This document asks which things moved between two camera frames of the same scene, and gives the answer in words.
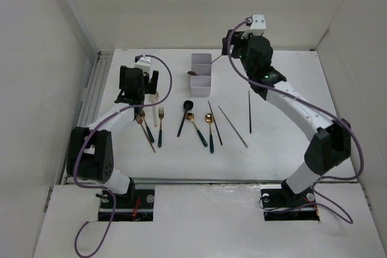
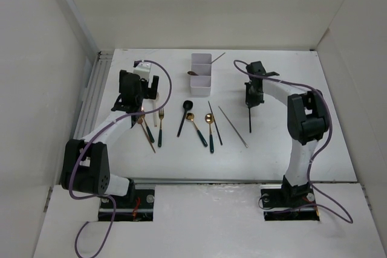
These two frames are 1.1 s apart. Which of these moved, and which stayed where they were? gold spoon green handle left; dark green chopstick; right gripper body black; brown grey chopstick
Moved: right gripper body black
Stayed: brown grey chopstick; gold spoon green handle left; dark green chopstick
